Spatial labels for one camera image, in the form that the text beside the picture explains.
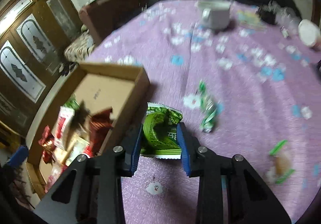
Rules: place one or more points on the pink snack packet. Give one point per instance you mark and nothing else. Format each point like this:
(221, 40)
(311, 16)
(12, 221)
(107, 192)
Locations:
(56, 172)

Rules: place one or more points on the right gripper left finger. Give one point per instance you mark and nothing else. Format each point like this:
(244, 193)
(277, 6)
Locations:
(89, 190)

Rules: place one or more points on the cardboard box tray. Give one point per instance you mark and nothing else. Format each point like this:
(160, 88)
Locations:
(99, 86)

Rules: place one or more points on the small black container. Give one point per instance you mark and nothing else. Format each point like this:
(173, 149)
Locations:
(267, 12)

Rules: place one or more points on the white lidded paper cup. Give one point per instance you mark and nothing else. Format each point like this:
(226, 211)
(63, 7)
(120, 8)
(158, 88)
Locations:
(309, 34)

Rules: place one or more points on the brown armchair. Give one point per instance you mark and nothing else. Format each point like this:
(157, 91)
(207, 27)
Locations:
(102, 17)

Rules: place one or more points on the patterned bed couch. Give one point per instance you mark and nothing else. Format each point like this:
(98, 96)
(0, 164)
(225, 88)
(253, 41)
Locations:
(80, 49)

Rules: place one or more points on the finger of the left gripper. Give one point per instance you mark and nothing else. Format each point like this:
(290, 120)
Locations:
(18, 157)

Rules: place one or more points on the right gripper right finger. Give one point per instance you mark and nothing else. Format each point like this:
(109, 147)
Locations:
(249, 198)

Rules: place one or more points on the green leafy snack packet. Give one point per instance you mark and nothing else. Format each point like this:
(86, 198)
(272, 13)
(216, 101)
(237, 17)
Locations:
(72, 103)

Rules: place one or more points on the clear plastic cup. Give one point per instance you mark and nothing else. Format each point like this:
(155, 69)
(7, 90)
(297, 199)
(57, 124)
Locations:
(285, 16)

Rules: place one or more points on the green patterned booklet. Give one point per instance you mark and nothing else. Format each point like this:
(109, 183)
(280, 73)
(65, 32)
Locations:
(250, 20)

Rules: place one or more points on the white red snack packet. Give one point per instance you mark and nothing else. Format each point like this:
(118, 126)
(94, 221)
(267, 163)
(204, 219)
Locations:
(63, 126)

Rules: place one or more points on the wooden glass-panel door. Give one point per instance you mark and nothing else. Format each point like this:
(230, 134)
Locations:
(34, 36)

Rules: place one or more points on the small green candy wrapper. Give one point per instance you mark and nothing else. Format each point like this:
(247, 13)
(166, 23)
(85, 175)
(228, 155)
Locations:
(208, 108)

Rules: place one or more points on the dark red snack packet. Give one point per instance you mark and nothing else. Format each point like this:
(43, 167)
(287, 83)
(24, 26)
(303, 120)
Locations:
(99, 125)

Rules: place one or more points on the white green snack packet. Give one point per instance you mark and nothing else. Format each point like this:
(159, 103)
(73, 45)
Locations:
(78, 146)

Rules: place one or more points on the clear wrapped pastry packet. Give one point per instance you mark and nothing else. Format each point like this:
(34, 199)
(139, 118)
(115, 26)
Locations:
(282, 167)

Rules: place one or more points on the dark green snack packet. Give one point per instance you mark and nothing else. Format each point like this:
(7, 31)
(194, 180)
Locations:
(160, 132)

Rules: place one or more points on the red round-logo snack packet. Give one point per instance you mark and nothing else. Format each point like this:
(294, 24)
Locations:
(47, 143)

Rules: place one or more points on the purple phone stand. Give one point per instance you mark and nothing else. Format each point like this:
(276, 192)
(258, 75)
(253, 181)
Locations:
(318, 67)

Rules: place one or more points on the purple floral tablecloth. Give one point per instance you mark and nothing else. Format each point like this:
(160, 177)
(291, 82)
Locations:
(264, 86)

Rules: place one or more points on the white ceramic mug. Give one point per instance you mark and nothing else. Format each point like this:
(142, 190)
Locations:
(214, 14)

